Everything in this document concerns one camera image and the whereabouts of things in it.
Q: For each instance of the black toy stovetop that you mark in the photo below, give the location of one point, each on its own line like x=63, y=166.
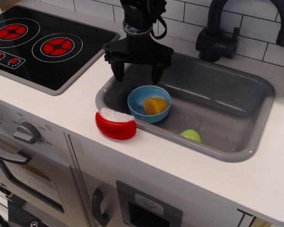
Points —
x=47, y=52

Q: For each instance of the toy oven door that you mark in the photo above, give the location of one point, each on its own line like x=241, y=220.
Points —
x=44, y=182

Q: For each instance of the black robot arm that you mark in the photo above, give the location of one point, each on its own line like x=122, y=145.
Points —
x=139, y=17

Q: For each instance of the green toy fruit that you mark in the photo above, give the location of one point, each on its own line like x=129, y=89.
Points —
x=191, y=134

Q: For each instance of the grey oven knob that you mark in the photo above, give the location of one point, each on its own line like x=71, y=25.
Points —
x=27, y=133

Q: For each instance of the red bowl of rice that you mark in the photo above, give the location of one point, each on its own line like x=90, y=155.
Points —
x=115, y=125

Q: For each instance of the grey cabinet door handle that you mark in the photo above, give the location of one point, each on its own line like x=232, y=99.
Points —
x=100, y=218

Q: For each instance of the yellow toy corn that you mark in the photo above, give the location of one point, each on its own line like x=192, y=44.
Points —
x=155, y=105

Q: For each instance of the grey oven door handle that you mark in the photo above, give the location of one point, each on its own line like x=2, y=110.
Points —
x=17, y=158

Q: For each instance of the blue plastic bowl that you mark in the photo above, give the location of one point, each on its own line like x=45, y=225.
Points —
x=137, y=97

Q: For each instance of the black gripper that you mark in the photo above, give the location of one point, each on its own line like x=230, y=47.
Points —
x=138, y=50

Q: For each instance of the black toy faucet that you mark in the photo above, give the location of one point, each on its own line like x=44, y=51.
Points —
x=212, y=44

